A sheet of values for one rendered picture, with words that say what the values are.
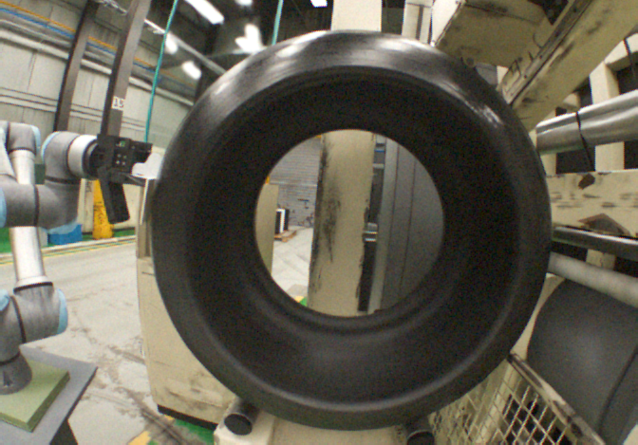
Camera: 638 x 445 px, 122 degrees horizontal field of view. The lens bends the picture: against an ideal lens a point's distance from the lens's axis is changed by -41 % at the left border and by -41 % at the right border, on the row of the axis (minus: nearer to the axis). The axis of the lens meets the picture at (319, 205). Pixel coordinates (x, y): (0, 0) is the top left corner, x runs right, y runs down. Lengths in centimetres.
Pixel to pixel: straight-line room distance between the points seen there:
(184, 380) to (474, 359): 133
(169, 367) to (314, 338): 99
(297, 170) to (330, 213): 941
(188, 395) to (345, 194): 125
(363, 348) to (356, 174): 40
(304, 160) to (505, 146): 981
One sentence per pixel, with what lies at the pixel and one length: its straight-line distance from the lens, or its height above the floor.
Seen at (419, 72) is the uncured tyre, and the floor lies 141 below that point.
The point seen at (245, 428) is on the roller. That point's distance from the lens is 50.
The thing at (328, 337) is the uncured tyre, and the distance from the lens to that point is 68.
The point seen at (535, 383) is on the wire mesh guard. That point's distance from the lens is 55.
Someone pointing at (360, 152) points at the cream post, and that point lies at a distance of 70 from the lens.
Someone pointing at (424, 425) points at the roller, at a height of 92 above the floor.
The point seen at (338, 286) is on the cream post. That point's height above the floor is 104.
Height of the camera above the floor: 126
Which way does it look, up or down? 3 degrees down
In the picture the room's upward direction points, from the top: 5 degrees clockwise
